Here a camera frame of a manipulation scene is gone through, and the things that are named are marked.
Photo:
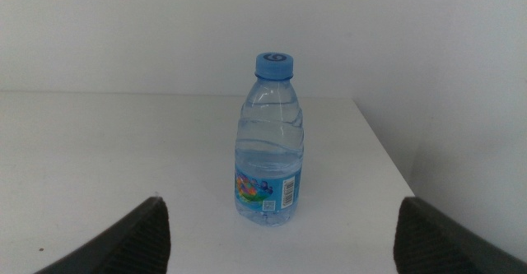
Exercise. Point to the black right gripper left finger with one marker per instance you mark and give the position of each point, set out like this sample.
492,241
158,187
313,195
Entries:
136,245

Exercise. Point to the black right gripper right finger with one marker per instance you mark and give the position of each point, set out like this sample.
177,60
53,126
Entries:
432,245

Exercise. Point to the clear water bottle blue cap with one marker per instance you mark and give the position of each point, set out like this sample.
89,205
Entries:
269,142

